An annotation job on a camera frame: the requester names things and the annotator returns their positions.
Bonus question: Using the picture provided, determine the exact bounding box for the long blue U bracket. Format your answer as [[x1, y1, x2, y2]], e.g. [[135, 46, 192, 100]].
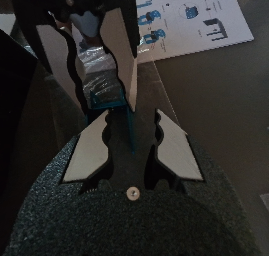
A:
[[85, 105, 135, 155]]

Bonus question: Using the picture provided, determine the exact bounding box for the assembly instruction booklet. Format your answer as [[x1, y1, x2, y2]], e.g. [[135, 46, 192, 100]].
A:
[[78, 0, 254, 73]]

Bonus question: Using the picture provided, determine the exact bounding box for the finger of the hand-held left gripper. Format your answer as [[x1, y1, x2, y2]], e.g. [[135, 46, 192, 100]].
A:
[[35, 25, 88, 116], [101, 7, 139, 114]]

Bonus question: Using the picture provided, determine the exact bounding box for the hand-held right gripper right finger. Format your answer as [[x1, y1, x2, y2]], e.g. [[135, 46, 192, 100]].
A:
[[146, 108, 205, 190]]

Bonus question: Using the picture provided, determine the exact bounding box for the person's dark clothing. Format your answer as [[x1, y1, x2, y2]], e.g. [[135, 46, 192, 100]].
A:
[[0, 28, 39, 197]]

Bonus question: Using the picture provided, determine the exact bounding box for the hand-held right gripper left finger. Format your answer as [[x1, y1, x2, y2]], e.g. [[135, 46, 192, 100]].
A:
[[61, 109, 115, 189]]

